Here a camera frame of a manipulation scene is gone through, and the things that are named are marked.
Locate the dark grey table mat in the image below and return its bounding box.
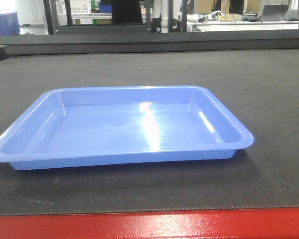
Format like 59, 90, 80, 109
0, 49, 299, 215

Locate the blue storage crate background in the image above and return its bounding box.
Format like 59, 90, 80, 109
0, 11, 20, 35

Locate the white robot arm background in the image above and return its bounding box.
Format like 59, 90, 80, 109
152, 0, 182, 33

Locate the black metal frame cabinet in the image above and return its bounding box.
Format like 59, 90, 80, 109
42, 0, 195, 35

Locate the blue plastic tray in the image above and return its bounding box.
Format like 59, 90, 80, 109
0, 86, 254, 170

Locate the white background desk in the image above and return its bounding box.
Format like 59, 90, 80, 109
187, 20, 299, 32

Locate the grey laptop on desk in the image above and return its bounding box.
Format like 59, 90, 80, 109
256, 4, 289, 21

